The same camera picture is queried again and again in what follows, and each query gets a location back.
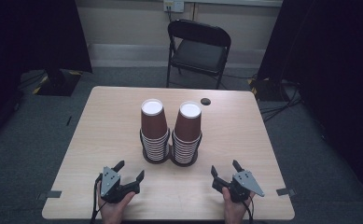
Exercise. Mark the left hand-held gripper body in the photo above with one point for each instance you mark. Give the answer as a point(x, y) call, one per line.
point(110, 180)

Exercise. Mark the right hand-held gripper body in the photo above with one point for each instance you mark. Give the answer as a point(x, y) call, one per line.
point(247, 183)

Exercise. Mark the brown paper cup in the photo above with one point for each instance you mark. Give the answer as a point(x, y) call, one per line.
point(188, 124)

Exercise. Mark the person's right hand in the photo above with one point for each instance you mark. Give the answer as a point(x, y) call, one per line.
point(234, 213)

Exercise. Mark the person's left hand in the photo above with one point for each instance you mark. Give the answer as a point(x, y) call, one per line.
point(112, 213)

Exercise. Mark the grey tape strip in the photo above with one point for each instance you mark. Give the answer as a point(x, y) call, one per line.
point(286, 192)
point(50, 194)

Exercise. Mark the black table grommet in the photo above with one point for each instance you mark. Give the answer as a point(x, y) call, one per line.
point(205, 101)

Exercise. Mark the black stand base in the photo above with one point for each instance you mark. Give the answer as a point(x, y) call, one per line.
point(58, 82)
point(264, 88)

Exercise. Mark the black folding chair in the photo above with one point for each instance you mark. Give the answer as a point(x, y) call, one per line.
point(198, 56)

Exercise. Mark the black curtain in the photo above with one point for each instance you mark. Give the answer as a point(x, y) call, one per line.
point(334, 77)
point(20, 46)

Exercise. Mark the white wall socket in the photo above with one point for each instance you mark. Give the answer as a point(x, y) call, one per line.
point(174, 5)

